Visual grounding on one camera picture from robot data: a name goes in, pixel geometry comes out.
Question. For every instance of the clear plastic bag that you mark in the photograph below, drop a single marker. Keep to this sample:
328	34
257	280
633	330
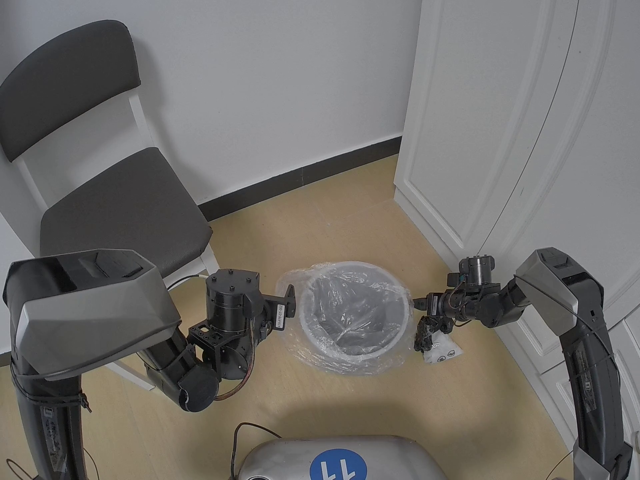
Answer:
295	353

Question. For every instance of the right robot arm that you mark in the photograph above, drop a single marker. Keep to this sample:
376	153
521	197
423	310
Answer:
560	293

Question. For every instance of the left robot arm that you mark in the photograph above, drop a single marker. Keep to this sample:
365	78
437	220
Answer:
85	313

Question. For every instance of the white wardrobe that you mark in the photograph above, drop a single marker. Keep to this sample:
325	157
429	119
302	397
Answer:
475	93

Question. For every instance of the clear printed wrapper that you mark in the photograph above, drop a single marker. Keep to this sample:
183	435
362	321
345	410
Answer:
445	353

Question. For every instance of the white chair with grey cushions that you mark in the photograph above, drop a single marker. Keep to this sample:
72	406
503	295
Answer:
125	218

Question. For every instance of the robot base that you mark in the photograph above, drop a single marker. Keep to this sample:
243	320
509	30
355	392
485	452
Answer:
350	455

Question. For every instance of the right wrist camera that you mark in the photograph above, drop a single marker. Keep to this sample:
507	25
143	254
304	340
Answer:
431	304

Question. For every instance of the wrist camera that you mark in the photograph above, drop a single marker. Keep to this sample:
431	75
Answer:
282	310
431	304

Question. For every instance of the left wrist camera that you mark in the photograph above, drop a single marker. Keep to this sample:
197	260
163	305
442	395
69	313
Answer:
282	310

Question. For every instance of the white trash bin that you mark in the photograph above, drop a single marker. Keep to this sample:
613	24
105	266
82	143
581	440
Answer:
395	313

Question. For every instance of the black plastic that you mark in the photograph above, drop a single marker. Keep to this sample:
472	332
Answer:
425	335

